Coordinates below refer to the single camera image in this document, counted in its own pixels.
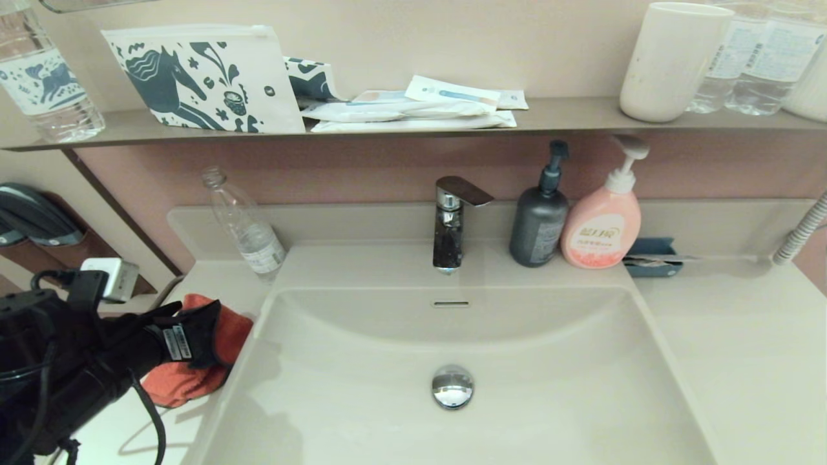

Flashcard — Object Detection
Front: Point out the orange microfibre cloth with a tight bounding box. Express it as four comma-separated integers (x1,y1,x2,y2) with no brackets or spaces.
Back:
141,294,255,409

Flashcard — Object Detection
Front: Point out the chrome sink faucet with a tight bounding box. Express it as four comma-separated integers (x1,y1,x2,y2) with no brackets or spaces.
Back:
433,176,495,275

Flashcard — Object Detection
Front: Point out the white ceramic sink basin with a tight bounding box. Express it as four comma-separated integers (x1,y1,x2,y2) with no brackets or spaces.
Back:
187,286,718,465

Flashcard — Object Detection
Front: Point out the clear empty plastic bottle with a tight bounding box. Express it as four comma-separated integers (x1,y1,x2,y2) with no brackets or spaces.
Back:
202,167,288,283

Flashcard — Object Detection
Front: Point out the dark grey slipper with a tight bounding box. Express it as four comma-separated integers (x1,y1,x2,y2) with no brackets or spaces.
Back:
0,183,85,246
0,220,28,248

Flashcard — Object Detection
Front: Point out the large horse print pouch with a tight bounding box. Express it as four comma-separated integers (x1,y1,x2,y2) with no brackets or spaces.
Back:
101,25,306,134

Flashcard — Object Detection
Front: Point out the chrome drain stopper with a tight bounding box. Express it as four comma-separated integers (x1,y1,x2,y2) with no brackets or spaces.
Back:
432,365,476,410

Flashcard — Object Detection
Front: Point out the small horse print pouch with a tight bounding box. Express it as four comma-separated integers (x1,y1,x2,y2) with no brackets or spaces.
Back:
284,57,348,103

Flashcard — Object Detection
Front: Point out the bottle with blue deer label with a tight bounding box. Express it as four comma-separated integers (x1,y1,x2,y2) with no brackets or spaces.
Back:
0,0,106,144

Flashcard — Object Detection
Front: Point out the long white packet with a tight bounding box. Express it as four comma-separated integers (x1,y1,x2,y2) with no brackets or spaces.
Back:
300,99,498,123

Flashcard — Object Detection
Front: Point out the packet with orange blue print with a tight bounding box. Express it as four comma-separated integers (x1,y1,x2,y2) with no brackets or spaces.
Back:
349,90,414,105

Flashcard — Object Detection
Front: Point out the flat white packet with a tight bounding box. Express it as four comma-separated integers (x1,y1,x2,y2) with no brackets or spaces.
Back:
310,110,518,134

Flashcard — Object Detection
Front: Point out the white packet with blue stripe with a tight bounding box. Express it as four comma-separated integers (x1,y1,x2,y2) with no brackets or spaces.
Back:
405,75,502,109

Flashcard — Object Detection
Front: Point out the dark grey pump bottle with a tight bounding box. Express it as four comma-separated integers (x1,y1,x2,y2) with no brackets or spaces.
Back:
509,140,571,269

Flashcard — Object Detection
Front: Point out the pink soap pump bottle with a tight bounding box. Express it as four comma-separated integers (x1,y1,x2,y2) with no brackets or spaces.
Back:
560,134,650,270

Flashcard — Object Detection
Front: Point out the blue plastic box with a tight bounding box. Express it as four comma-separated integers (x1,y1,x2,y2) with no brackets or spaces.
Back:
623,238,684,278

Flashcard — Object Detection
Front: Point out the white plastic cup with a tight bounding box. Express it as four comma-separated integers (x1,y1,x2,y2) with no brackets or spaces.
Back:
619,2,735,123

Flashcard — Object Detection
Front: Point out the water bottle with white label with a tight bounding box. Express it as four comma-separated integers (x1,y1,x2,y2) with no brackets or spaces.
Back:
725,0,827,117
685,0,769,114

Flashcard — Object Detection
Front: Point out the white ribbed container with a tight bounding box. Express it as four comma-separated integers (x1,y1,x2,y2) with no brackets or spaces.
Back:
780,39,827,124

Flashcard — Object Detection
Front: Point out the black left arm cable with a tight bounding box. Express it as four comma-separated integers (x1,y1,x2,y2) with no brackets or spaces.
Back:
129,378,169,465

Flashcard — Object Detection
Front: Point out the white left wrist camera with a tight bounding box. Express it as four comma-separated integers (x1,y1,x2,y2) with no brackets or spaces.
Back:
68,258,140,312

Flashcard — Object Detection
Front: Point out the black left camera cable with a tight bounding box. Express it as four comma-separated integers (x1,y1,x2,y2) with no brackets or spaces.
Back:
30,268,85,293

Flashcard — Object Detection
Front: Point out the brown wall pocket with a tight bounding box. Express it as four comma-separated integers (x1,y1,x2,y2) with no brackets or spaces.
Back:
0,194,158,298

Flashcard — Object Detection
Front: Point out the grey brown wall shelf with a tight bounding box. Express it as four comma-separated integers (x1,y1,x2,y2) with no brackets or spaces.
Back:
0,97,827,153

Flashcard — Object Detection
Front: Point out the white corrugated hose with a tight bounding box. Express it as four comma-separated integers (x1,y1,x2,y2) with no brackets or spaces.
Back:
772,192,827,266

